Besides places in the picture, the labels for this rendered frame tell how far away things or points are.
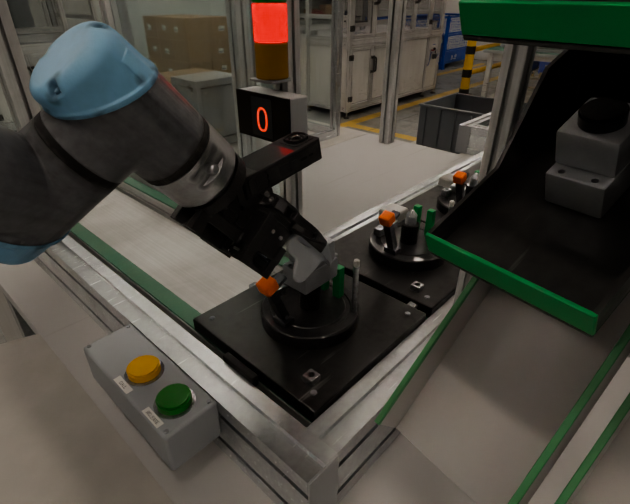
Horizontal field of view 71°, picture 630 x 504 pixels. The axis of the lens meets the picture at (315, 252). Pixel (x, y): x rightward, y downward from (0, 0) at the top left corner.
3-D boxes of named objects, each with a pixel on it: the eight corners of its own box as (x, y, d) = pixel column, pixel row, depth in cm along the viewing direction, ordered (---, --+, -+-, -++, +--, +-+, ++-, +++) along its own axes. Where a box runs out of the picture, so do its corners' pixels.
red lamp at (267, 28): (269, 43, 62) (267, 3, 59) (246, 41, 65) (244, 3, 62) (294, 41, 65) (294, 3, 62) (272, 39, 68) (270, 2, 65)
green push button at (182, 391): (170, 427, 49) (167, 415, 48) (151, 407, 52) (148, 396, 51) (200, 406, 52) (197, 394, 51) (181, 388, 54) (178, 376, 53)
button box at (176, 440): (173, 473, 50) (163, 438, 47) (93, 378, 62) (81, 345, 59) (222, 434, 55) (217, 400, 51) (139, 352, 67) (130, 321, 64)
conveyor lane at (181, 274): (315, 471, 55) (316, 418, 49) (55, 243, 104) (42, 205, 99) (433, 352, 72) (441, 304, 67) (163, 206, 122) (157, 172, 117)
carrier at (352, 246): (430, 319, 66) (442, 247, 60) (313, 261, 80) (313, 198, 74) (497, 258, 81) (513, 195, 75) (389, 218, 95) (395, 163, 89)
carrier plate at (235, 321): (314, 424, 50) (314, 411, 49) (194, 329, 64) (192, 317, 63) (425, 323, 65) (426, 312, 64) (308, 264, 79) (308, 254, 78)
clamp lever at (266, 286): (283, 325, 58) (265, 290, 52) (273, 318, 59) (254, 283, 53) (301, 305, 59) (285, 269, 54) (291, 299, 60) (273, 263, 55)
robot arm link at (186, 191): (176, 109, 41) (229, 123, 37) (207, 139, 45) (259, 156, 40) (130, 174, 40) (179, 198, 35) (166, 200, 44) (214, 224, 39)
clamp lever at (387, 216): (394, 252, 74) (387, 220, 68) (384, 248, 75) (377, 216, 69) (405, 238, 75) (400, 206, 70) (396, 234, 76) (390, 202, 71)
